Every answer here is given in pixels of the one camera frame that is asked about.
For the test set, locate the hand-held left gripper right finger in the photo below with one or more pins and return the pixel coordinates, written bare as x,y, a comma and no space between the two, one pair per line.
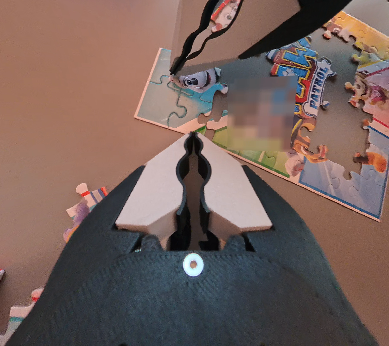
237,197

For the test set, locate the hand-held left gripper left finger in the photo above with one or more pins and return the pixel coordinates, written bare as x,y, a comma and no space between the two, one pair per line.
149,197

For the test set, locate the assembled pink red puzzle section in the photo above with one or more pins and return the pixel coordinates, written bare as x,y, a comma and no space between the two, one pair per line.
225,15

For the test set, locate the green puzzle section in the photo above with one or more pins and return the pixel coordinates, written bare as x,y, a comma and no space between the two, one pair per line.
220,141

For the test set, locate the assembled logo puzzle section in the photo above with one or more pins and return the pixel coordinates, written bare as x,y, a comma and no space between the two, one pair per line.
316,88

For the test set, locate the pink dog puzzle piece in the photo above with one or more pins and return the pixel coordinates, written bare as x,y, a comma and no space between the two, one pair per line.
373,91

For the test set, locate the white purple striped puzzle piece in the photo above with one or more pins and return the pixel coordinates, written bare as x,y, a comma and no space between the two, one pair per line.
82,209

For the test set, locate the white teal purple puzzle piece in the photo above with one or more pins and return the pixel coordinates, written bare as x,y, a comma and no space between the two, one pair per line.
18,312

